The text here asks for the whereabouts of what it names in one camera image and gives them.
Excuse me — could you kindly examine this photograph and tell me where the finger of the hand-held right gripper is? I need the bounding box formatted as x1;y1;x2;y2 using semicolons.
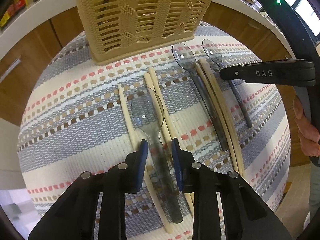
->
219;59;315;87

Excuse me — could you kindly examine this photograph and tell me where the beige plastic utensil basket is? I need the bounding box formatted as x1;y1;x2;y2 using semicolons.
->
71;0;223;65

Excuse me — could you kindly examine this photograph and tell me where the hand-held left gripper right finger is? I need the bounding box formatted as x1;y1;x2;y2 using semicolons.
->
171;137;292;240

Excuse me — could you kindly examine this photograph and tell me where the large clear grey plastic spoon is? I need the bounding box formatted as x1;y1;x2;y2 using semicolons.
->
130;87;183;223

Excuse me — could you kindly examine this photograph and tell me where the person's right hand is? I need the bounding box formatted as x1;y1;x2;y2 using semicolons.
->
293;97;320;157

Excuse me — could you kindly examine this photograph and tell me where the striped woven table mat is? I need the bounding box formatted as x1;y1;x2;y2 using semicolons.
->
17;21;292;238

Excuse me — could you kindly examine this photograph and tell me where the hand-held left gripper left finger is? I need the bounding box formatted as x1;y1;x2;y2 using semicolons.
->
28;139;150;240

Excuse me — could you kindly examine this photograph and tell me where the dark framed window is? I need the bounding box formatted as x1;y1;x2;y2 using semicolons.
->
291;0;320;38

